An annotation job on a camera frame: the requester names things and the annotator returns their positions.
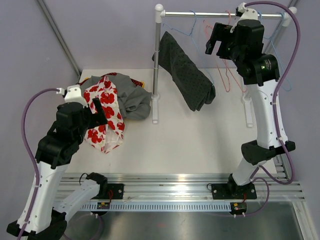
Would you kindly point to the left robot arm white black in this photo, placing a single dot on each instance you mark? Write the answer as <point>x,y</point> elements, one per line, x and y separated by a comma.
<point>42,219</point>

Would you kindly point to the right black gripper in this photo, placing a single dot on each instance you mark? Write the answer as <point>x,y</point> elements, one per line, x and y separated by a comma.
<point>221,33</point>

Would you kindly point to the dark grey dotted skirt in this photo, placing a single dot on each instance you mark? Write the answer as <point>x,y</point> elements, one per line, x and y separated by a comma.
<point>196,89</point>

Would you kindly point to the white slotted cable duct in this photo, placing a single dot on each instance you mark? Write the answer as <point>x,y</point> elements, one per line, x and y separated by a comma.
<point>157,207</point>

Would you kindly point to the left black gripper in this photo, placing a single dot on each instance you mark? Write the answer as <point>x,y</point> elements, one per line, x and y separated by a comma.
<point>97,119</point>

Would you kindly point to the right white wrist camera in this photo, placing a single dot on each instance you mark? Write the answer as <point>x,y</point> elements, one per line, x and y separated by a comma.
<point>247,14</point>

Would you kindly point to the aluminium rail base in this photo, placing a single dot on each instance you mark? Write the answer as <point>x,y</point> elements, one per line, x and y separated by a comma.
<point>194,187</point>

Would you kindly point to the white red floral skirt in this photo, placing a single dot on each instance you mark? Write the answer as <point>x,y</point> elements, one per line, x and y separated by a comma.
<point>106,137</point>

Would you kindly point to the silver white clothes rack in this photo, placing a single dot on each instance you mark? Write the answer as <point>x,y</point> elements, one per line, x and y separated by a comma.
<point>161,13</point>

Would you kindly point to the black mounting plate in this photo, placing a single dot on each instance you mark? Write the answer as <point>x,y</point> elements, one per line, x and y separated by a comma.
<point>224,191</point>
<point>113,191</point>

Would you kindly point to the plain grey skirt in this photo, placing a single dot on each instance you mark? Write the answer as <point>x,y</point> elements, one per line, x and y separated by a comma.
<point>134,102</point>

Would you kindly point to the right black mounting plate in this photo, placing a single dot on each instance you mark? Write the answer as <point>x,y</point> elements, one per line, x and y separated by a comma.
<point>224,191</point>

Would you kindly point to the red white polka-dot skirt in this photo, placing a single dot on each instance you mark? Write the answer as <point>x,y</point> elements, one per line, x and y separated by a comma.
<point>120,79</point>

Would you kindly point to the yellow plastic tray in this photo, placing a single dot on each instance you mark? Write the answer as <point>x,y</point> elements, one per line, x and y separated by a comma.
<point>142,83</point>

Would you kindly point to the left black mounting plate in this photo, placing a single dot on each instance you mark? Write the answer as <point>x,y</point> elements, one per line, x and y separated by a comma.
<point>113,191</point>

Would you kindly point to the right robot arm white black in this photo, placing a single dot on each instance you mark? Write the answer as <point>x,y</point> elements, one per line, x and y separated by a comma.
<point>260,73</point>

